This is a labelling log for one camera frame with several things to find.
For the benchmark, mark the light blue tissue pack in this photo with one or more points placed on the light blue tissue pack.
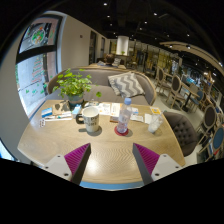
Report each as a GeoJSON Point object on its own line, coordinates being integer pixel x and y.
{"type": "Point", "coordinates": [77, 109]}

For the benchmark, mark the green potted plant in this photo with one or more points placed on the green potted plant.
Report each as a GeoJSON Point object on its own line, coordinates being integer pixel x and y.
{"type": "Point", "coordinates": [71, 85]}

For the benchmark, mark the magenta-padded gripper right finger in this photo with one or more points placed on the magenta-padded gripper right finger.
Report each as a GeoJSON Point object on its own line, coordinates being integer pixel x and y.
{"type": "Point", "coordinates": [146, 159]}

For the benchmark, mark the flat round red coaster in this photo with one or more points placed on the flat round red coaster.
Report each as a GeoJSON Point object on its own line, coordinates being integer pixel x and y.
{"type": "Point", "coordinates": [121, 134]}

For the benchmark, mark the white papers with pen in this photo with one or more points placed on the white papers with pen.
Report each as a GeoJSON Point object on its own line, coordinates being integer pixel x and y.
{"type": "Point", "coordinates": [58, 116]}

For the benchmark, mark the white round column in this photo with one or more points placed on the white round column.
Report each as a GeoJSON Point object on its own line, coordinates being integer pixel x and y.
{"type": "Point", "coordinates": [122, 45]}

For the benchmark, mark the yellow leaflet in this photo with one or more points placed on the yellow leaflet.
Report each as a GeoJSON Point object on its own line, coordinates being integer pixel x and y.
{"type": "Point", "coordinates": [155, 110]}

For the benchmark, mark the clear blue-capped water bottle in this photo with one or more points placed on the clear blue-capped water bottle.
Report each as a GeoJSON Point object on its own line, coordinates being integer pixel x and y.
{"type": "Point", "coordinates": [124, 116]}

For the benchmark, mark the person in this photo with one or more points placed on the person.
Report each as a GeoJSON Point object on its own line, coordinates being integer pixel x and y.
{"type": "Point", "coordinates": [108, 60]}

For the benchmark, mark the grey white chevron pillow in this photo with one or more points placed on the grey white chevron pillow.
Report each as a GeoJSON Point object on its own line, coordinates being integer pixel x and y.
{"type": "Point", "coordinates": [126, 85]}

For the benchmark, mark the small blue white box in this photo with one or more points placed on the small blue white box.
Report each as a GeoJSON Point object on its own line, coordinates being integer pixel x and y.
{"type": "Point", "coordinates": [46, 112]}

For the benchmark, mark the white tissue box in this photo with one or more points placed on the white tissue box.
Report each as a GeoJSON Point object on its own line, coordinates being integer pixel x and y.
{"type": "Point", "coordinates": [115, 110]}

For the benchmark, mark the white printed leaflet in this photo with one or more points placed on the white printed leaflet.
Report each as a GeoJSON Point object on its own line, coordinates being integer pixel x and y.
{"type": "Point", "coordinates": [104, 108]}

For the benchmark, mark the white printed mug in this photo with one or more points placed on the white printed mug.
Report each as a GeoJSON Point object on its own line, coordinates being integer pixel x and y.
{"type": "Point", "coordinates": [90, 119]}

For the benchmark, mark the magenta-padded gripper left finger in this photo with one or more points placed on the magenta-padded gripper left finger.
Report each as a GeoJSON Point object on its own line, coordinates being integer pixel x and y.
{"type": "Point", "coordinates": [77, 159]}

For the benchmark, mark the large window with stickers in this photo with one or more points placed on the large window with stickers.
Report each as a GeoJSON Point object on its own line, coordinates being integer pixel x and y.
{"type": "Point", "coordinates": [38, 36]}

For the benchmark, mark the brown kraft board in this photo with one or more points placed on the brown kraft board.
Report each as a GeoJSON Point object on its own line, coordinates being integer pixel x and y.
{"type": "Point", "coordinates": [61, 107]}

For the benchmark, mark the group of ceiling lights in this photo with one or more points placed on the group of ceiling lights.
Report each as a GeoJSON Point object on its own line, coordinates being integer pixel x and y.
{"type": "Point", "coordinates": [155, 14]}

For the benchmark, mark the grey tufted armchair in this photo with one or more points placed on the grey tufted armchair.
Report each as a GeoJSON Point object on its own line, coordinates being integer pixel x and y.
{"type": "Point", "coordinates": [181, 130]}

